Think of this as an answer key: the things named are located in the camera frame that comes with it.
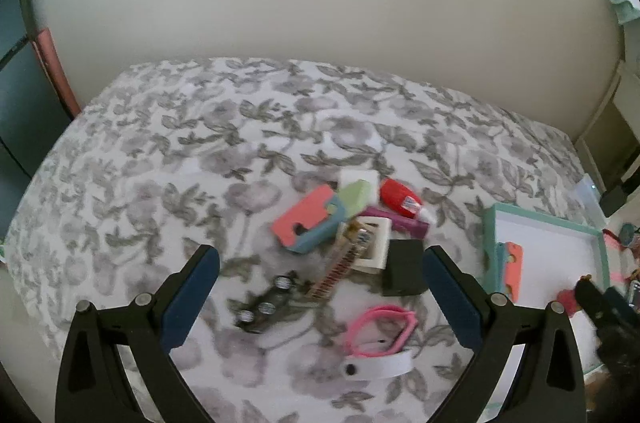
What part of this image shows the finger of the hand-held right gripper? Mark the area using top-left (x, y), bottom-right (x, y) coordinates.
top-left (574, 275), bottom-right (612, 329)

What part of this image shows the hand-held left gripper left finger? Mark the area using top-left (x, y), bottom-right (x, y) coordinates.
top-left (55, 244), bottom-right (221, 423)

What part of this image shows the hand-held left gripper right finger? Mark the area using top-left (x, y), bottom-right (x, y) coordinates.
top-left (423, 245), bottom-right (587, 423)

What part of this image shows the teal framed white tray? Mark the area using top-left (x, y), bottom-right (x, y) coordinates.
top-left (482, 203), bottom-right (612, 376)

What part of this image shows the white plastic bracket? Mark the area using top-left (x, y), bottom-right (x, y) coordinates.
top-left (336, 215), bottom-right (394, 275)

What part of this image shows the pink small toy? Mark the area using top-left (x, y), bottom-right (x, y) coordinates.
top-left (556, 287), bottom-right (582, 318)

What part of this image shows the colourful clutter pile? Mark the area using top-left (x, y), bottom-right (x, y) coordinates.
top-left (601, 222), bottom-right (640, 310)

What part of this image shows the black box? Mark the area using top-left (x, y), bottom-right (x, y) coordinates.
top-left (382, 239), bottom-right (427, 297)

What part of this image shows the coral and blue plastic holder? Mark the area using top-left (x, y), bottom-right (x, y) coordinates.
top-left (271, 184), bottom-right (347, 255)
top-left (495, 241), bottom-right (524, 302)

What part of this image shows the pink wristband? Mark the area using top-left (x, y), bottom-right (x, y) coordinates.
top-left (345, 305), bottom-right (419, 359)

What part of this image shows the pink highlighter pen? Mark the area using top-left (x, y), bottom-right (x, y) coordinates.
top-left (360, 207), bottom-right (431, 240)

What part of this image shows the clear plastic box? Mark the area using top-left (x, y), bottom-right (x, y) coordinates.
top-left (572, 175), bottom-right (607, 220)

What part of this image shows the black device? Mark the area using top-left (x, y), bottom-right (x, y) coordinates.
top-left (599, 180), bottom-right (640, 218)

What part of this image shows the red correction fluid bottle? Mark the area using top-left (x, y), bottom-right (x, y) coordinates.
top-left (379, 178), bottom-right (435, 222)

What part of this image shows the grey floral blanket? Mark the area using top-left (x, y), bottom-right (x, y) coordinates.
top-left (0, 57), bottom-right (598, 423)

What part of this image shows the striped clear tube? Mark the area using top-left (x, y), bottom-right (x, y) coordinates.
top-left (306, 223), bottom-right (375, 302)

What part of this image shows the light green eraser block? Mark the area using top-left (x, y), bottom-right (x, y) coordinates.
top-left (339, 180), bottom-right (372, 216)

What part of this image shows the white shelf unit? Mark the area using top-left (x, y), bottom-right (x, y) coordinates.
top-left (574, 58), bottom-right (640, 204)

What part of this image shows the teal cloth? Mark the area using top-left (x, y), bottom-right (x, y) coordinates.
top-left (606, 0), bottom-right (640, 24)

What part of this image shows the white strap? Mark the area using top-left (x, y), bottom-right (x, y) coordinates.
top-left (342, 349), bottom-right (414, 382)

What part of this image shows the white wall charger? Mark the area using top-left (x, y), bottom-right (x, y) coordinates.
top-left (339, 169), bottom-right (381, 200)

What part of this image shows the coral pink bed frame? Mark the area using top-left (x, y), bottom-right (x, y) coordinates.
top-left (31, 28), bottom-right (82, 120)

